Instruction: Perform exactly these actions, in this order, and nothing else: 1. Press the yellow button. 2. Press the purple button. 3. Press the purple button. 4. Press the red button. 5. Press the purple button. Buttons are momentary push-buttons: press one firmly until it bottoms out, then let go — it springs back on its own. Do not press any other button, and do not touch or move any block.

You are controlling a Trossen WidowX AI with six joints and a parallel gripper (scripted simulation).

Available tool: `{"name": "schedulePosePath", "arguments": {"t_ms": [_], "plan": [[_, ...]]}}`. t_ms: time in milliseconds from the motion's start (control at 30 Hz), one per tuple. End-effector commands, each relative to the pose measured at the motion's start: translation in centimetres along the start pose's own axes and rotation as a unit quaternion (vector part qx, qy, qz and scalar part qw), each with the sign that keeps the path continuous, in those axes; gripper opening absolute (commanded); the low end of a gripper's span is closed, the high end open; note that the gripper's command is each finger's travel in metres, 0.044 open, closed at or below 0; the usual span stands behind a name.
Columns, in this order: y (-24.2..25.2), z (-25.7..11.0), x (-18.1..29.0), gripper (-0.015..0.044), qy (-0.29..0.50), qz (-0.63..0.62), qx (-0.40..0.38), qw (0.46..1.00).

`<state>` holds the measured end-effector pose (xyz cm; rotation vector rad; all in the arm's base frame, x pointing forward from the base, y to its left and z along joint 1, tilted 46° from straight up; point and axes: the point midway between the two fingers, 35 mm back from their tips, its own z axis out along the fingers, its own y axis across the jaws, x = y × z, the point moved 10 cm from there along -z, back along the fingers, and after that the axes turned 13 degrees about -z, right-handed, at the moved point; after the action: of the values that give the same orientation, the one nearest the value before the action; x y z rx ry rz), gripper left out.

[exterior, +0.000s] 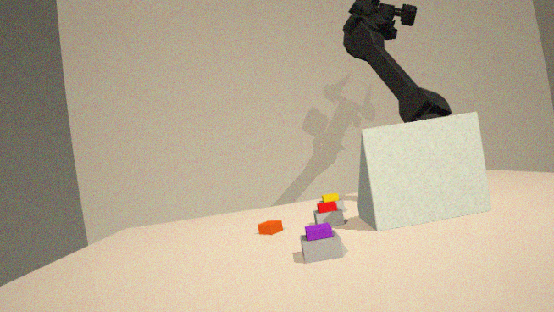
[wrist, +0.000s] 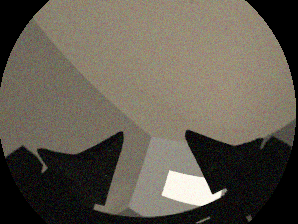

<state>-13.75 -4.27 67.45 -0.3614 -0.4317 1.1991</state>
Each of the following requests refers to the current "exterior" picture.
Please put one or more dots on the yellow button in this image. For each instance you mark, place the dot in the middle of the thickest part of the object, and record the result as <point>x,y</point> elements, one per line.
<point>334,197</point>

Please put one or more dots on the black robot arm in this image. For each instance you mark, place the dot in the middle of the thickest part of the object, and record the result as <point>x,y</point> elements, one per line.
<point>364,35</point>

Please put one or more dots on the orange block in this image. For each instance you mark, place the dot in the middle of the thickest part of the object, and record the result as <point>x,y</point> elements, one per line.
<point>270,227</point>

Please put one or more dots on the red button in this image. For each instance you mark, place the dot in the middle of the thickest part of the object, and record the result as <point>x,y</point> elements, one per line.
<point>328,212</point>

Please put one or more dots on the purple button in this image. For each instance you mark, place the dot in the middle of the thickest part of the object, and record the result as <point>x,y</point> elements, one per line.
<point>320,243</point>

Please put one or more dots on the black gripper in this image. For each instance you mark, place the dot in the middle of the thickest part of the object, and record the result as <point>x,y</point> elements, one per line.
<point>407,12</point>

